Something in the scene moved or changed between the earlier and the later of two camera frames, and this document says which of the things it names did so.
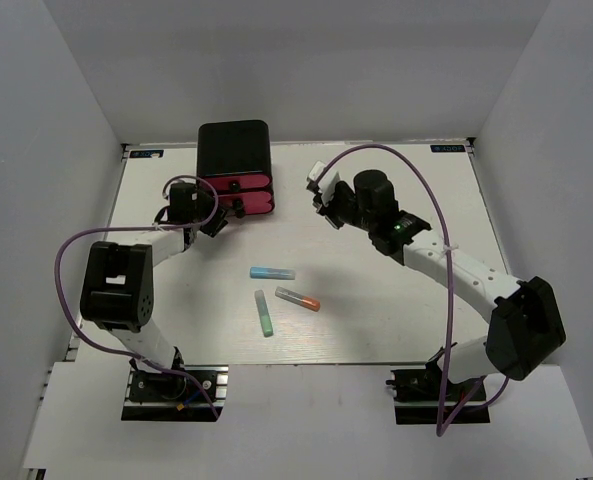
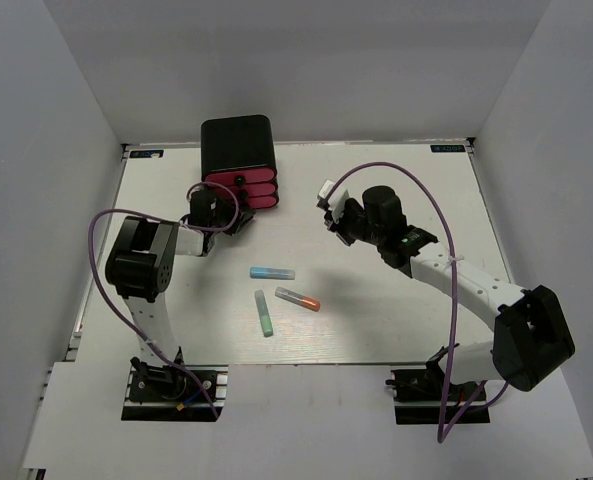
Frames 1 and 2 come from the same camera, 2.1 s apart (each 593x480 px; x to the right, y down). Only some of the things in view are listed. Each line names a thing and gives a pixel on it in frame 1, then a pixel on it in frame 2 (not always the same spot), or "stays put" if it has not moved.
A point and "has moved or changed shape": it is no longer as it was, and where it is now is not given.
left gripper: (216, 224) to (245, 215)
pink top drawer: (238, 181) has moved or changed shape
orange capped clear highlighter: (306, 301) stays put
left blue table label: (145, 153) stays put
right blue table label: (448, 148) stays put
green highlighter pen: (264, 313) stays put
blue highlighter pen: (257, 272) stays put
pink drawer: (246, 203) has moved or changed shape
